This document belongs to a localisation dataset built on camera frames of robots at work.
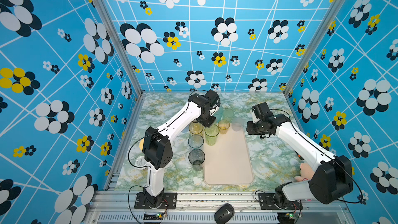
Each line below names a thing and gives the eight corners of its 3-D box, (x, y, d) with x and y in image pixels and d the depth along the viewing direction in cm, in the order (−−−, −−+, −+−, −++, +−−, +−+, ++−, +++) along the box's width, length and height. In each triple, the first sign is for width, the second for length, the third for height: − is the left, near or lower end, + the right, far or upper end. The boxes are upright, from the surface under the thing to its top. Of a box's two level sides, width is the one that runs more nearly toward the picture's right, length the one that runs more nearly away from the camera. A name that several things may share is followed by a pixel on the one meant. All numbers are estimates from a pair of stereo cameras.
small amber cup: (223, 136, 98) (224, 130, 92) (214, 127, 102) (215, 121, 97) (230, 130, 100) (232, 124, 95) (222, 122, 105) (222, 115, 99)
